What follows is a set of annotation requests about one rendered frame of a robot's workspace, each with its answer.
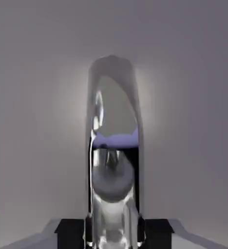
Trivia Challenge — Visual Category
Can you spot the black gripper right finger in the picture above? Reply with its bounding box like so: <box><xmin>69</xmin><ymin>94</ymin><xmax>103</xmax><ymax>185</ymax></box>
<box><xmin>142</xmin><ymin>218</ymin><xmax>228</xmax><ymax>249</ymax></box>

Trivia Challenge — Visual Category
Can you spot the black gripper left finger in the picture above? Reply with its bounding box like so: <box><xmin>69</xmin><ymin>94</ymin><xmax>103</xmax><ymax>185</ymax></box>
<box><xmin>0</xmin><ymin>218</ymin><xmax>87</xmax><ymax>249</ymax></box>

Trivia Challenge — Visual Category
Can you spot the curved silver metal handle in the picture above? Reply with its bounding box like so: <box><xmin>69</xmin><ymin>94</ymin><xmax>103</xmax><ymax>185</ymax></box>
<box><xmin>83</xmin><ymin>54</ymin><xmax>147</xmax><ymax>249</ymax></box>

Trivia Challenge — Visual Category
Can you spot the grey painted cabinet door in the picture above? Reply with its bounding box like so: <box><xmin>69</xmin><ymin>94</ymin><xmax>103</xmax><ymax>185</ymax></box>
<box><xmin>0</xmin><ymin>0</ymin><xmax>228</xmax><ymax>249</ymax></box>

